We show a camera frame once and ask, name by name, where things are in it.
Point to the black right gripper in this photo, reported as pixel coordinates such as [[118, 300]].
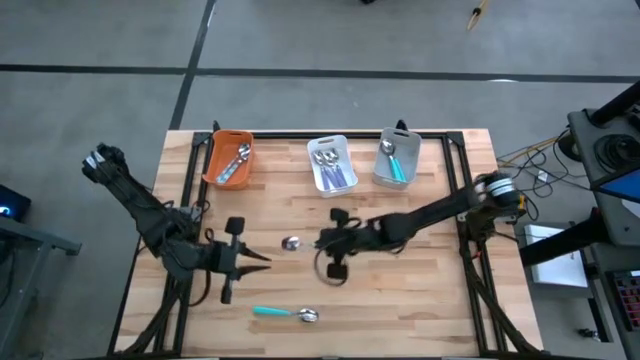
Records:
[[355, 237]]

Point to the gray metal bracket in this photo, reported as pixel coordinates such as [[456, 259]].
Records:
[[461, 217], [190, 211]]

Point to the orange plastic bin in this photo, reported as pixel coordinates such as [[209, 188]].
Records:
[[215, 160]]

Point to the blue panel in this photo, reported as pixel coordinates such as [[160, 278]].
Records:
[[625, 189]]

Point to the keypad device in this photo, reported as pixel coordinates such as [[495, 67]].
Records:
[[627, 300]]

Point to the white box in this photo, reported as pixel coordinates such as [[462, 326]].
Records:
[[555, 265]]

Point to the gray equipment cart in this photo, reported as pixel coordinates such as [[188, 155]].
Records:
[[582, 150]]

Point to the yellow stick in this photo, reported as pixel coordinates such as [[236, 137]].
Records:
[[474, 19]]

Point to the black stand leg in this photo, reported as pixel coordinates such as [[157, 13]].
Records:
[[560, 244]]

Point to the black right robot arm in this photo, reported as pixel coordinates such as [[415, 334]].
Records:
[[430, 212]]

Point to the white plastic bin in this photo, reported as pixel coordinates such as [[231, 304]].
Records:
[[350, 150]]

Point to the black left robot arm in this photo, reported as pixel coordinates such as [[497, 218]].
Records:
[[135, 200]]

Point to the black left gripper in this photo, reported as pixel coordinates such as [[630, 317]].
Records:
[[222, 260]]

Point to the small black floor object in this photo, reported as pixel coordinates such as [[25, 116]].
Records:
[[586, 333]]

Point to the gray plastic bin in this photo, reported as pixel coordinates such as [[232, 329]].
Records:
[[410, 150]]

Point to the black aluminium table frame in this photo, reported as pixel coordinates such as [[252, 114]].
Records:
[[280, 135]]

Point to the black pole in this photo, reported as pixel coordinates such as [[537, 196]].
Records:
[[617, 102]]

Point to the white paper tag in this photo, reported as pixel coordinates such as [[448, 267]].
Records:
[[542, 175]]

